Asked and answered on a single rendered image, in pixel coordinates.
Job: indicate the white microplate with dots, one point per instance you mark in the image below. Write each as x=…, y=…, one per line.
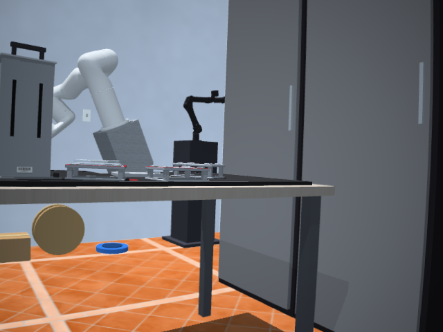
x=97, y=162

